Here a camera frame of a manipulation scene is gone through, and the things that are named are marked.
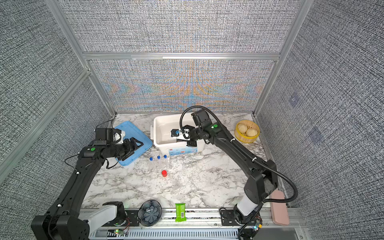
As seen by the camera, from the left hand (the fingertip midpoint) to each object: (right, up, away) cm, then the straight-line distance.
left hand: (139, 146), depth 77 cm
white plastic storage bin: (+6, +6, +25) cm, 27 cm away
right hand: (+21, +6, 0) cm, 22 cm away
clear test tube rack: (+6, -14, +11) cm, 19 cm away
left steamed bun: (+62, +10, +25) cm, 68 cm away
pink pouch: (+70, -31, -5) cm, 77 cm away
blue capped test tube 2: (+9, -9, +6) cm, 14 cm away
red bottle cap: (+11, -16, +9) cm, 22 cm away
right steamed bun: (+68, +7, +23) cm, 72 cm away
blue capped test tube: (+3, -12, +13) cm, 18 cm away
